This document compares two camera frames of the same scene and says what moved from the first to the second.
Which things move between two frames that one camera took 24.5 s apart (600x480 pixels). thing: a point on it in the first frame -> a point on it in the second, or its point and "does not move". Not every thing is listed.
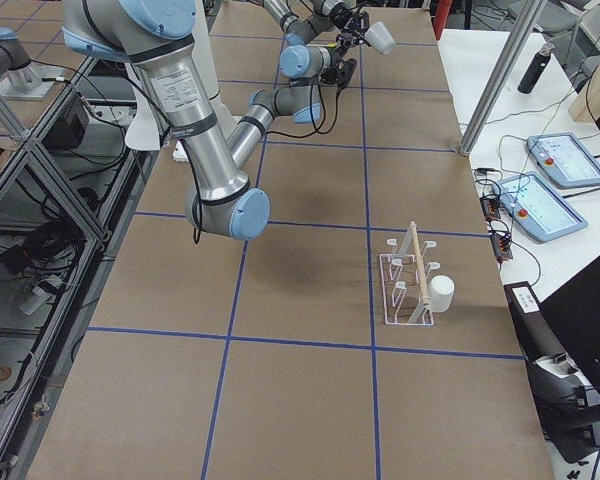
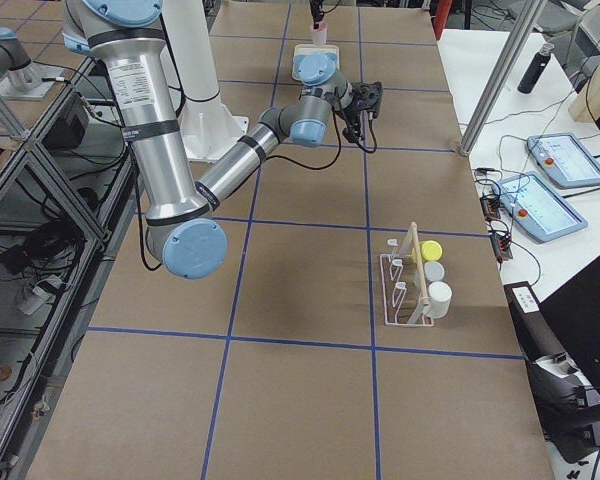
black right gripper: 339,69 -> 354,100
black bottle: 535,69 does not move
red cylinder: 440,15 does not move
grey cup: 380,39 -> 434,271
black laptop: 584,317 does not move
